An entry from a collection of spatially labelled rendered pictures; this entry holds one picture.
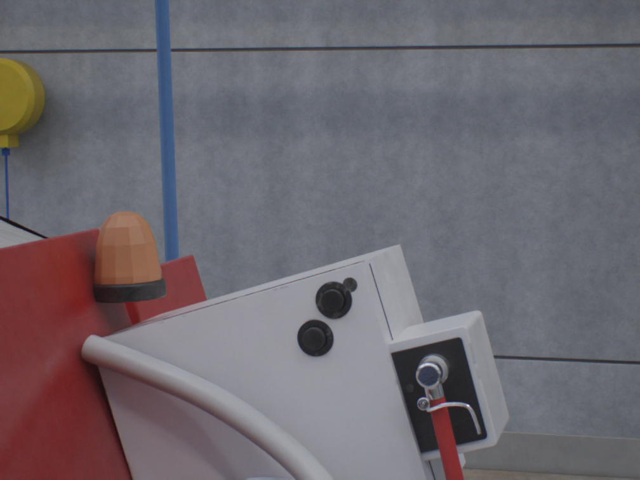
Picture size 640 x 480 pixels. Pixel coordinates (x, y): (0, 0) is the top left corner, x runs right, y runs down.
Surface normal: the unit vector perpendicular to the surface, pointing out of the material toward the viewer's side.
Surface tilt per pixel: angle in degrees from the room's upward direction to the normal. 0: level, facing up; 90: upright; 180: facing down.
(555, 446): 90
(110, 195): 90
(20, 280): 70
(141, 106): 90
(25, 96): 90
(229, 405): 55
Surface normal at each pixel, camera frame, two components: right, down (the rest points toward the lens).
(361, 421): -0.24, 0.09
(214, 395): -0.11, -0.50
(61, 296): 0.91, -0.32
